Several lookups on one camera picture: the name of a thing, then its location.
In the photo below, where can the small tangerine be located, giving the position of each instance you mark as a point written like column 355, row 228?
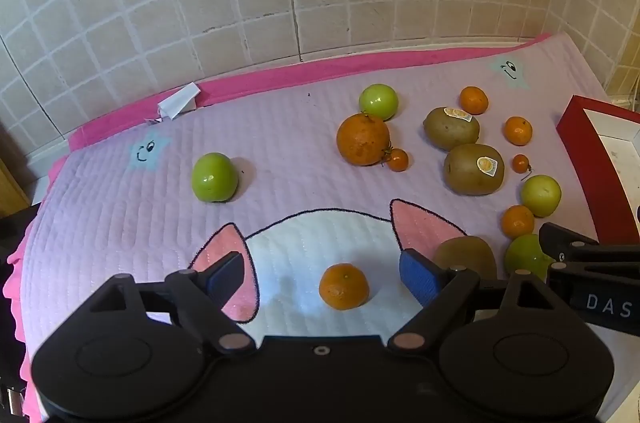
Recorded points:
column 517, row 130
column 473, row 99
column 344, row 286
column 517, row 221

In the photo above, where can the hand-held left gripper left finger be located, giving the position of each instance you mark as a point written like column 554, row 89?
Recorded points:
column 227, row 274

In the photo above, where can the large orange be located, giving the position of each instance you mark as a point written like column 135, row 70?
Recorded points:
column 362, row 139

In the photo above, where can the red box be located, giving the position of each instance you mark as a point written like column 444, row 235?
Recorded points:
column 585, row 153

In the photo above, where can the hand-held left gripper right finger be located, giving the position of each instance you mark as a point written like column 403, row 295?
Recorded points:
column 417, row 275

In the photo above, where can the wooden cabinet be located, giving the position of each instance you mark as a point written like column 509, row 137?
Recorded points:
column 10, row 183

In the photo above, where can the white paper tag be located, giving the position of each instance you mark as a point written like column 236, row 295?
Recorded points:
column 177, row 104

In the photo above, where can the plain brown kiwi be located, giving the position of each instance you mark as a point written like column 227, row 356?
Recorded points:
column 467, row 250

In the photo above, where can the kiwi with sticker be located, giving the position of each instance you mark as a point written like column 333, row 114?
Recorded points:
column 451, row 130
column 470, row 173

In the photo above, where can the orange cherry tomato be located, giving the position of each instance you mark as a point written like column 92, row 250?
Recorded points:
column 520, row 163
column 398, row 159

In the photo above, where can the green apple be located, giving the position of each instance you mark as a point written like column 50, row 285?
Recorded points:
column 215, row 177
column 541, row 195
column 522, row 255
column 378, row 101

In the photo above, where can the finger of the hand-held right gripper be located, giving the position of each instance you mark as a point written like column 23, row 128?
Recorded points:
column 565, row 239

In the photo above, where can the pink printed blanket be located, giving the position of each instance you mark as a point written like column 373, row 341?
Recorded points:
column 300, row 143

